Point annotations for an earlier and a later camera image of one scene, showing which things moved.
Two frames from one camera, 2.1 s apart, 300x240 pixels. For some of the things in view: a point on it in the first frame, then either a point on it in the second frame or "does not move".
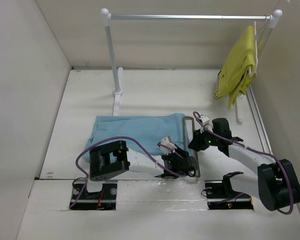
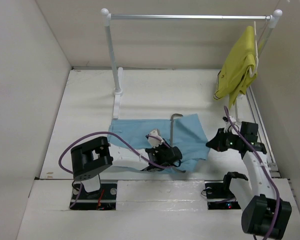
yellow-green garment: (238, 71) does not move
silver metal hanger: (198, 175) → (171, 136)
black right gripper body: (205, 139) → (227, 140)
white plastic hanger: (256, 54) does not move
